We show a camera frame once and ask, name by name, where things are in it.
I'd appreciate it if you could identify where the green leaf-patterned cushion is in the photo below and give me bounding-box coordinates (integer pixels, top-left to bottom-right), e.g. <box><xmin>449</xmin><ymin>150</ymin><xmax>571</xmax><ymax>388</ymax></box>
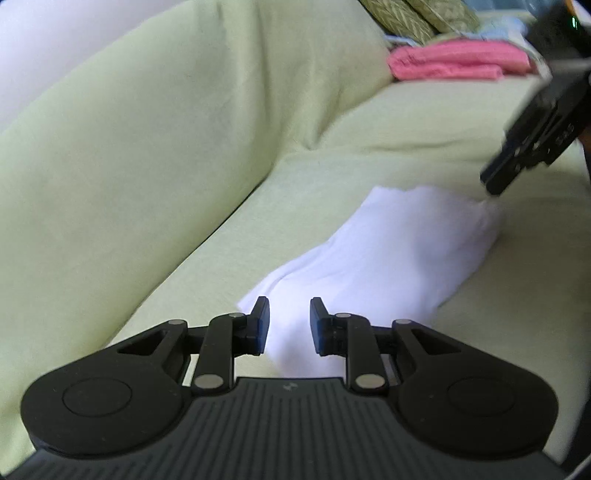
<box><xmin>406</xmin><ymin>0</ymin><xmax>481</xmax><ymax>34</ymax></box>
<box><xmin>359</xmin><ymin>0</ymin><xmax>439</xmax><ymax>45</ymax></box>

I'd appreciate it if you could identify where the pink folded garment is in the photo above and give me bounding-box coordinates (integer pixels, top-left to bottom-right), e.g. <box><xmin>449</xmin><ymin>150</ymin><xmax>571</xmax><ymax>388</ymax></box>
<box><xmin>387</xmin><ymin>39</ymin><xmax>533</xmax><ymax>84</ymax></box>

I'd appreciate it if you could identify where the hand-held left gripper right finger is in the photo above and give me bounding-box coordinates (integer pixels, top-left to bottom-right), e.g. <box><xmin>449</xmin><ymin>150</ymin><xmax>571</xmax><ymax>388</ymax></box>
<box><xmin>310</xmin><ymin>296</ymin><xmax>458</xmax><ymax>394</ymax></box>

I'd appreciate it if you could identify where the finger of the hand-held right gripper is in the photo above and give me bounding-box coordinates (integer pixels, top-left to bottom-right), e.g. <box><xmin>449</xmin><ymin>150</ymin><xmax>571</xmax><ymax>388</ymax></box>
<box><xmin>479</xmin><ymin>128</ymin><xmax>551</xmax><ymax>198</ymax></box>

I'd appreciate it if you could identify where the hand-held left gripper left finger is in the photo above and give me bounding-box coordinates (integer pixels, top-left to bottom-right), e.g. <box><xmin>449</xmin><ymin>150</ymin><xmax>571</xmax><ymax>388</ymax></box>
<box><xmin>117</xmin><ymin>296</ymin><xmax>271</xmax><ymax>396</ymax></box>

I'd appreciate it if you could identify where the light blue cloth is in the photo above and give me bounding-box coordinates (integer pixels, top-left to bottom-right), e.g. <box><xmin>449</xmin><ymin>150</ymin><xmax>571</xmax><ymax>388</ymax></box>
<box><xmin>462</xmin><ymin>13</ymin><xmax>529</xmax><ymax>44</ymax></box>

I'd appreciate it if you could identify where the white garment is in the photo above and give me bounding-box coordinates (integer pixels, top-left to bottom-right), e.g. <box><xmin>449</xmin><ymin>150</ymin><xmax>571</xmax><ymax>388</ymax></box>
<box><xmin>236</xmin><ymin>185</ymin><xmax>502</xmax><ymax>382</ymax></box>

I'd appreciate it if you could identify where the light green sofa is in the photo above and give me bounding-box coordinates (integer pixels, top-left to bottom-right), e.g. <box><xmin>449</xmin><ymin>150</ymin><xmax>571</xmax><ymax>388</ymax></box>
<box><xmin>0</xmin><ymin>0</ymin><xmax>591</xmax><ymax>467</ymax></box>

